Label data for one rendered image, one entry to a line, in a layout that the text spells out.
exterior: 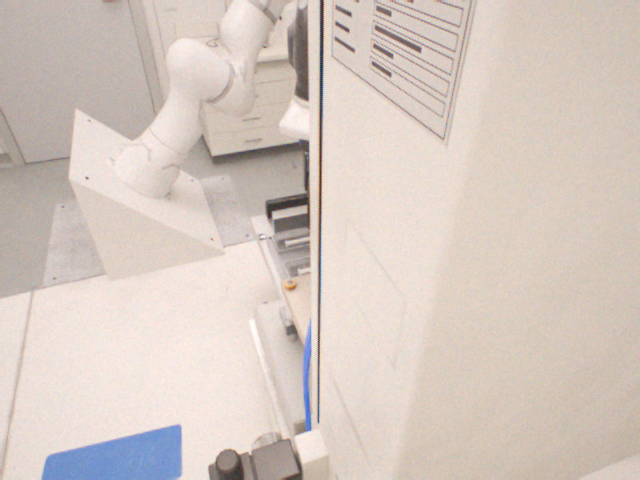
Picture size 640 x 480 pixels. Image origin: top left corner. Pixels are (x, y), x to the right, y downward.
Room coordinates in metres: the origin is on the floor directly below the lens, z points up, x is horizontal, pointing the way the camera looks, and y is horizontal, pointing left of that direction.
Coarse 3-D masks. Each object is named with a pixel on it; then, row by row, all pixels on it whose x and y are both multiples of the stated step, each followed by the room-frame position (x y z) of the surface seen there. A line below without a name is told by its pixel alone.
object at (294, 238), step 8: (280, 232) 0.69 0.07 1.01; (288, 232) 0.69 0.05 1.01; (296, 232) 0.69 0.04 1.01; (304, 232) 0.69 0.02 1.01; (280, 240) 0.67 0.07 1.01; (288, 240) 0.67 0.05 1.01; (296, 240) 0.67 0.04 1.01; (304, 240) 0.67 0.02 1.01; (280, 248) 0.64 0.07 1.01; (288, 248) 0.64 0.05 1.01
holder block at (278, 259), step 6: (270, 240) 0.68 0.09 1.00; (270, 246) 0.66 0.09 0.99; (270, 252) 0.66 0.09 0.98; (276, 252) 0.64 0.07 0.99; (294, 252) 0.64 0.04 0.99; (300, 252) 0.64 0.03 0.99; (306, 252) 0.64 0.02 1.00; (276, 258) 0.62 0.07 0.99; (282, 258) 0.62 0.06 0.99; (288, 258) 0.62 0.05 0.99; (294, 258) 0.62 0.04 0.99; (276, 264) 0.62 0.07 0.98; (282, 264) 0.61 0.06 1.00; (282, 270) 0.59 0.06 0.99; (282, 276) 0.58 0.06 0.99
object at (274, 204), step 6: (276, 198) 0.81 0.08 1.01; (282, 198) 0.81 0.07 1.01; (288, 198) 0.81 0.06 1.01; (294, 198) 0.81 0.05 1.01; (300, 198) 0.81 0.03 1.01; (306, 198) 0.82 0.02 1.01; (270, 204) 0.79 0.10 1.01; (276, 204) 0.80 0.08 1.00; (282, 204) 0.80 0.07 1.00; (288, 204) 0.80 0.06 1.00; (294, 204) 0.81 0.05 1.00; (300, 204) 0.81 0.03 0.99; (306, 204) 0.82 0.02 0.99; (270, 210) 0.79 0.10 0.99; (276, 210) 0.80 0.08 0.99; (270, 216) 0.79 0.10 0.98
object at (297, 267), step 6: (306, 258) 0.61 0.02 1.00; (288, 264) 0.60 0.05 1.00; (294, 264) 0.60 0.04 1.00; (300, 264) 0.60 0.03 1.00; (306, 264) 0.60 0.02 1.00; (288, 270) 0.58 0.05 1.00; (294, 270) 0.58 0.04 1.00; (300, 270) 0.58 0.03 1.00; (306, 270) 0.58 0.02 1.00; (294, 276) 0.56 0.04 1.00
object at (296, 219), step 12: (264, 216) 0.80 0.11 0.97; (276, 216) 0.74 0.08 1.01; (288, 216) 0.74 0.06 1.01; (300, 216) 0.75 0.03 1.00; (252, 228) 0.78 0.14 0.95; (264, 228) 0.75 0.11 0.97; (276, 228) 0.73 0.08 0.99; (288, 228) 0.74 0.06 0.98; (300, 228) 0.75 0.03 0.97; (264, 240) 0.71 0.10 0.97; (264, 252) 0.67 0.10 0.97; (276, 276) 0.60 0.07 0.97; (276, 288) 0.59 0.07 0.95
